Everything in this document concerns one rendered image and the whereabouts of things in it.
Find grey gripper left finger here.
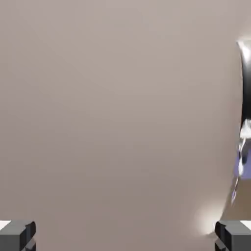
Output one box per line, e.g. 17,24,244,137
0,220,37,251

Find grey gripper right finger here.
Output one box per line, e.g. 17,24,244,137
214,220,251,251

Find taupe cabinet door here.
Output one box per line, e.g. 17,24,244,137
0,0,251,251

